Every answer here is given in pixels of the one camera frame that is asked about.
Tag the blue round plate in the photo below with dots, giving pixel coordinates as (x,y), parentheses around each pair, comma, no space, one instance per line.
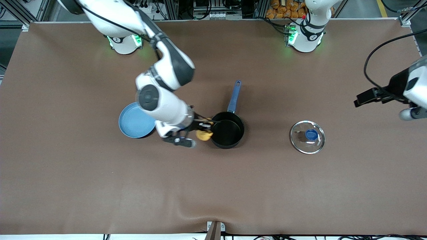
(133,123)

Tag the aluminium frame post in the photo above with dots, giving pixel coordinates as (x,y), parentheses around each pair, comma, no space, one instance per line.
(171,10)

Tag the pile of orange toy breads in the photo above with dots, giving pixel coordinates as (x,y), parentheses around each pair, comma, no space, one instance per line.
(277,11)

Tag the yellow potato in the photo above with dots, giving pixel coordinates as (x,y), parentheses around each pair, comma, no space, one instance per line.
(203,136)

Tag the glass lid blue knob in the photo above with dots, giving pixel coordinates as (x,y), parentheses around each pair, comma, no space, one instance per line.
(311,135)

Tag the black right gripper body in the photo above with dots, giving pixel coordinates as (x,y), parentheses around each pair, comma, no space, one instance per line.
(196,126)

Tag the aluminium frame corner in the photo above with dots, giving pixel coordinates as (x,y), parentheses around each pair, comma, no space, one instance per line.
(43,10)
(405,20)

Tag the brown table cover cloth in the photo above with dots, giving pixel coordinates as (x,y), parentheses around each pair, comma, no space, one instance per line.
(213,186)

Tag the white terminal strip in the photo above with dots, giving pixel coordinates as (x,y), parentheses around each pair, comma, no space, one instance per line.
(217,15)

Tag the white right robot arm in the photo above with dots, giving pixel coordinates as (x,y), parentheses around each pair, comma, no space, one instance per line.
(166,110)

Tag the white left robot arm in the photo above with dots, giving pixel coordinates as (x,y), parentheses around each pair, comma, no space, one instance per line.
(305,40)

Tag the white power strip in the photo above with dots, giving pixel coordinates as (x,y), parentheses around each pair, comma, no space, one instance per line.
(151,9)

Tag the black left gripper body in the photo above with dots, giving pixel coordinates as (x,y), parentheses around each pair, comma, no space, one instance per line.
(396,85)

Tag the metal clamp bracket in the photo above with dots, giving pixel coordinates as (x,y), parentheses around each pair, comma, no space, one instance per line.
(215,233)

